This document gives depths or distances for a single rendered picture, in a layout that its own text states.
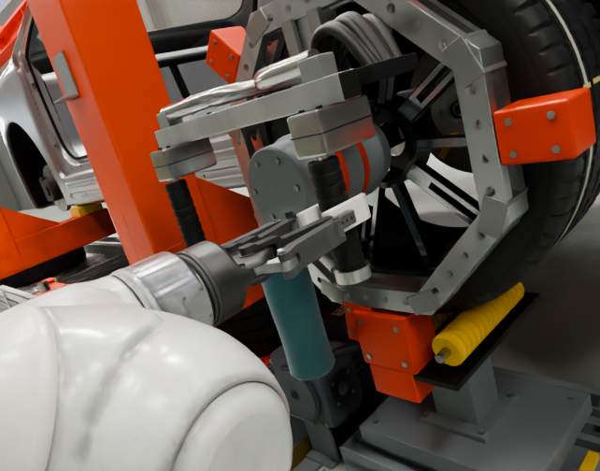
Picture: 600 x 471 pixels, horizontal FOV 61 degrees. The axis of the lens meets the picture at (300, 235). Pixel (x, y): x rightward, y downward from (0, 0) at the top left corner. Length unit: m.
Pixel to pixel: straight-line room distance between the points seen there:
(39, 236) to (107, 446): 2.84
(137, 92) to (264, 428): 0.98
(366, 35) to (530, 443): 0.83
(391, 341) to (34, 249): 2.39
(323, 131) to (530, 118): 0.25
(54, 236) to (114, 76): 2.01
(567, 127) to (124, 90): 0.83
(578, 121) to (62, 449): 0.60
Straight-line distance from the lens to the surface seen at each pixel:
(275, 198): 0.76
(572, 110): 0.66
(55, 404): 0.23
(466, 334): 0.90
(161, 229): 1.13
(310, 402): 1.22
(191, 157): 0.84
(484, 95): 0.69
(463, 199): 0.86
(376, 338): 0.95
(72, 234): 3.09
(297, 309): 0.90
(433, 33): 0.71
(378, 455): 1.29
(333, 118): 0.56
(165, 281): 0.42
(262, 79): 0.65
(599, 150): 0.88
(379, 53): 0.63
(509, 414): 1.22
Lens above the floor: 0.97
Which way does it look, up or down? 15 degrees down
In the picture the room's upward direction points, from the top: 16 degrees counter-clockwise
